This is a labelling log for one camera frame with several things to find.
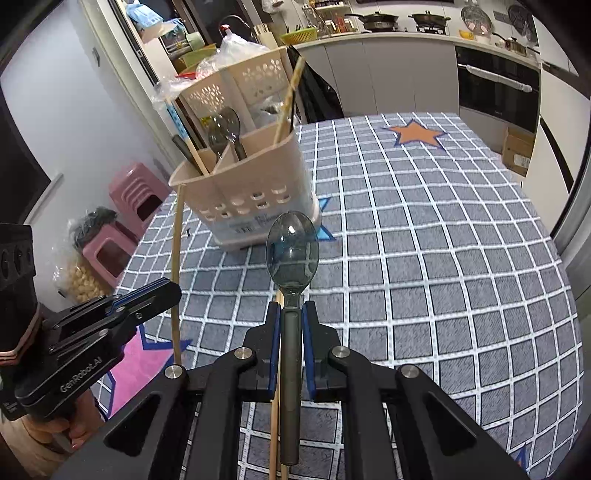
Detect black built-in oven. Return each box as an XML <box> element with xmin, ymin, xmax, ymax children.
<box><xmin>455</xmin><ymin>46</ymin><xmax>540</xmax><ymax>132</ymax></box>

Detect beige plastic utensil caddy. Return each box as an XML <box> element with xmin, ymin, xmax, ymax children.
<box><xmin>169</xmin><ymin>47</ymin><xmax>322</xmax><ymax>250</ymax></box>

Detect black wok on stove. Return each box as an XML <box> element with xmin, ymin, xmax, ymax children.
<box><xmin>346</xmin><ymin>12</ymin><xmax>399</xmax><ymax>33</ymax></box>

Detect person's left hand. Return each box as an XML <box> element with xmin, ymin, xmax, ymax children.
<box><xmin>22</xmin><ymin>390</ymin><xmax>104</xmax><ymax>450</ymax></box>

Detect bag of garlic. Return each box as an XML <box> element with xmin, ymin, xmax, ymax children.
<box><xmin>53</xmin><ymin>257</ymin><xmax>113</xmax><ymax>304</ymax></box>

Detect white kitchen cabinets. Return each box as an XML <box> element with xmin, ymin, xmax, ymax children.
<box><xmin>297</xmin><ymin>33</ymin><xmax>460</xmax><ymax>116</ymax></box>

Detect blue checkered chopstick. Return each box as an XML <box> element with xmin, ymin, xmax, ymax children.
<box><xmin>164</xmin><ymin>100</ymin><xmax>209</xmax><ymax>176</ymax></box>

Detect dark spoon in caddy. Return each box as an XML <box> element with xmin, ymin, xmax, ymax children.
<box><xmin>207</xmin><ymin>107</ymin><xmax>246</xmax><ymax>161</ymax></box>

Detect chopstick in caddy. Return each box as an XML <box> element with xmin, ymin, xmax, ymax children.
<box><xmin>273</xmin><ymin>56</ymin><xmax>305</xmax><ymax>145</ymax></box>

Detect grey checkered tablecloth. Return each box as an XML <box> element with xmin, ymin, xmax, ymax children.
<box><xmin>92</xmin><ymin>113</ymin><xmax>585</xmax><ymax>479</ymax></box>

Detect cardboard box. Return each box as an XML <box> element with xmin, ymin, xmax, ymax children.
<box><xmin>502</xmin><ymin>127</ymin><xmax>535</xmax><ymax>177</ymax></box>

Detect dark translucent plastic spoon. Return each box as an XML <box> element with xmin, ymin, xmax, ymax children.
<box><xmin>266</xmin><ymin>211</ymin><xmax>320</xmax><ymax>466</ymax></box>

